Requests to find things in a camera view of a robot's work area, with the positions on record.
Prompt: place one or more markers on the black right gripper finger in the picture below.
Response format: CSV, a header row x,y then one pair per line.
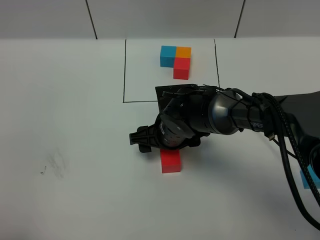
x,y
145,137

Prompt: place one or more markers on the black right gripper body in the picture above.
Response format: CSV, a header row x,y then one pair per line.
x,y
184,121

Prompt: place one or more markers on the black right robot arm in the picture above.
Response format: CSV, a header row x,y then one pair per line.
x,y
231,110

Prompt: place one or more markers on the red template cube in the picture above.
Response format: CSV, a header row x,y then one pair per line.
x,y
181,68

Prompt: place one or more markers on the orange template cube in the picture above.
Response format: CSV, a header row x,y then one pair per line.
x,y
183,52

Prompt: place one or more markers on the blue template cube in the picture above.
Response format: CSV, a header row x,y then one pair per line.
x,y
167,56

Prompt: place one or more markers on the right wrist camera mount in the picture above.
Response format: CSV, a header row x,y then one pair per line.
x,y
164,94

